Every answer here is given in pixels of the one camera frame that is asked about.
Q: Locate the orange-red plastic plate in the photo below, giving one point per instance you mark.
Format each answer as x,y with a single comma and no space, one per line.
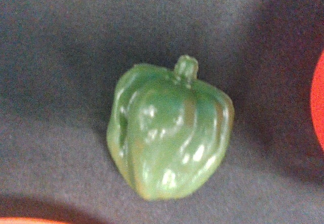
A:
317,100

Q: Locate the orange-red plastic bowl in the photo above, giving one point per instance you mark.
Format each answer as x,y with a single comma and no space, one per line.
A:
27,220

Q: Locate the green toy bell pepper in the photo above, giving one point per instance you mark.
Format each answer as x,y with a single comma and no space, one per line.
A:
168,131

